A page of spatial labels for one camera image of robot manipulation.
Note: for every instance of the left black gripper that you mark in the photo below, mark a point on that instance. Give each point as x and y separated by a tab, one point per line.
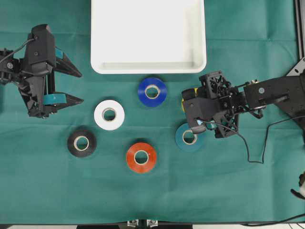
36	85

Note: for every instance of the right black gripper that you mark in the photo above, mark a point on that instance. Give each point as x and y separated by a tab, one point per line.
220	103

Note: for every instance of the yellow tape roll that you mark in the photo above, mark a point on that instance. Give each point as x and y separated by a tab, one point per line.
182	100

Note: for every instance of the white tape roll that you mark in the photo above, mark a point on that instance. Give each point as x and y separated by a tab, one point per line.
104	106

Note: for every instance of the black tape roll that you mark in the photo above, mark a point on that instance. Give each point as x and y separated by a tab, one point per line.
75	136

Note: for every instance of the orange tape roll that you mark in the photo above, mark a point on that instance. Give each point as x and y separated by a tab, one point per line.
145	167

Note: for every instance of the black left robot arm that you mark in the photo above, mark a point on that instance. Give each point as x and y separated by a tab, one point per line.
9	68

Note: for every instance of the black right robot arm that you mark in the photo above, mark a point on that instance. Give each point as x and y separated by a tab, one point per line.
287	93

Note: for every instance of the teal tape roll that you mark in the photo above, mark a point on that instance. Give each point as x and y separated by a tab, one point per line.
196	144

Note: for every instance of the blue tape roll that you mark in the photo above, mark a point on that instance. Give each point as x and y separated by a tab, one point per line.
156	83

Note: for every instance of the white plastic tray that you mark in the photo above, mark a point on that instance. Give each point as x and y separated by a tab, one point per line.
148	36

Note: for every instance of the green table cloth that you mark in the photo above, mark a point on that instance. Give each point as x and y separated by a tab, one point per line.
244	178

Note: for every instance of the white black object at edge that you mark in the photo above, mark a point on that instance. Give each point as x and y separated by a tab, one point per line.
301	192

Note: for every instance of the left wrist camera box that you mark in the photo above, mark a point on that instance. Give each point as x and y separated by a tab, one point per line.
40	55

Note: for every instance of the aluminium frame rail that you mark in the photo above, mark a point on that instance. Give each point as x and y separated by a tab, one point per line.
299	68

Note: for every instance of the metal clamp bracket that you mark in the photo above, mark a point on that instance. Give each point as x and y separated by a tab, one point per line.
142	223

